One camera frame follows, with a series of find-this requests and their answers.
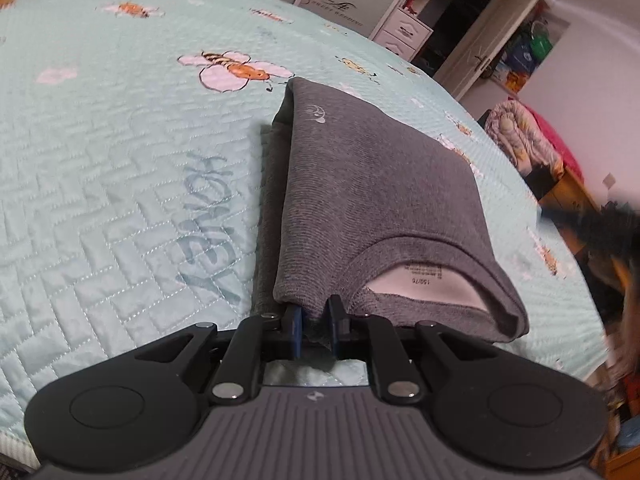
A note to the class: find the folded floral quilt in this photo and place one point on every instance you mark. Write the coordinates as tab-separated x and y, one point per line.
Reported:
520	135

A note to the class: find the small red ornament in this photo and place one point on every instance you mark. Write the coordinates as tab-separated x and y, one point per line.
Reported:
411	5

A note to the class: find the white drawer cabinet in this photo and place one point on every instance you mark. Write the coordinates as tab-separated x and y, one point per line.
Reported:
405	30

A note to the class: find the blue bag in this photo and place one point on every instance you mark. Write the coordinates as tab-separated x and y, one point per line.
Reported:
522	55

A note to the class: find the wall socket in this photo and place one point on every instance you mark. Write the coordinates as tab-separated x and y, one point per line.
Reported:
609	180

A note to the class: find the grey knit sweater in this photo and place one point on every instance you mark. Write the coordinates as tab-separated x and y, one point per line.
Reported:
375	185

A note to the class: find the white door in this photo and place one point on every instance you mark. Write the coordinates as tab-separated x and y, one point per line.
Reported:
487	45

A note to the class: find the green plastic bag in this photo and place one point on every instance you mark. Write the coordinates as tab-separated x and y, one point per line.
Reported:
541	45

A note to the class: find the teal bee-print bedspread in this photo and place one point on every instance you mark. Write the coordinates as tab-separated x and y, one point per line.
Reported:
125	160

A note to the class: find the black chair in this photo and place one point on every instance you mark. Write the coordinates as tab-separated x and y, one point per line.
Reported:
545	180

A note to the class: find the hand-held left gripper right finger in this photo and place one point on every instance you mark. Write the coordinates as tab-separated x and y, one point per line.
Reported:
334	330

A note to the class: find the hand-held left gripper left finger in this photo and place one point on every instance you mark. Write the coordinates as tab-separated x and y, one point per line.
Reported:
296	332

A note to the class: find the red blanket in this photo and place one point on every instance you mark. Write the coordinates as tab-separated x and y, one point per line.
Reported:
557	140

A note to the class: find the wooden bedside cabinet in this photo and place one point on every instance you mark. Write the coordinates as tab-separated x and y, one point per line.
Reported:
575	192

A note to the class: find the orange bag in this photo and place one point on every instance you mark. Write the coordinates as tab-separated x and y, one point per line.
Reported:
516	81

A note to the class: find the wooden furniture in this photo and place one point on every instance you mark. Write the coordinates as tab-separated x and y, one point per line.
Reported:
625	462

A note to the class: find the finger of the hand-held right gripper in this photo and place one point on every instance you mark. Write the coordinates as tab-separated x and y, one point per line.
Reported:
562	217

